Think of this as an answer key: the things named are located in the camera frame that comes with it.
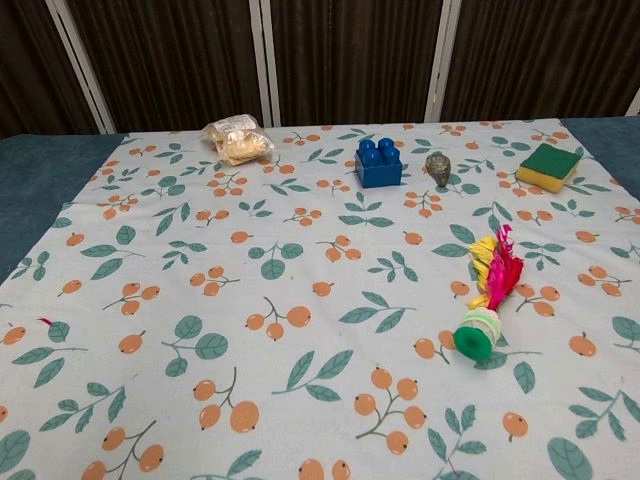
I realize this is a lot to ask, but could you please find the blue toy building block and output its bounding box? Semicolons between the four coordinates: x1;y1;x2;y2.
353;137;404;190

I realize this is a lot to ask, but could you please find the yellow sponge with green pad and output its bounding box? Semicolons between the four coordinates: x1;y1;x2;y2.
515;142;583;188

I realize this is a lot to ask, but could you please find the dark screen panel white frame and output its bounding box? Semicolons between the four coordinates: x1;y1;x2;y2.
47;0;274;135
429;0;640;124
0;0;109;141
259;0;454;129

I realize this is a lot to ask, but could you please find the floral tablecloth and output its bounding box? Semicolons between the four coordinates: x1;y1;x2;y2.
0;117;640;480

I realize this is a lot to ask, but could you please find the feather shuttlecock green base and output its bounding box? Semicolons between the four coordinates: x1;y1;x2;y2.
452;223;525;363

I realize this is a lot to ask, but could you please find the grey metallic teardrop object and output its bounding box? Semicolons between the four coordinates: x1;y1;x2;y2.
425;152;453;190

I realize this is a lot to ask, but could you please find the clear bag of snacks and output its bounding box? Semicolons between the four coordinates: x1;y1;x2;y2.
202;114;277;167

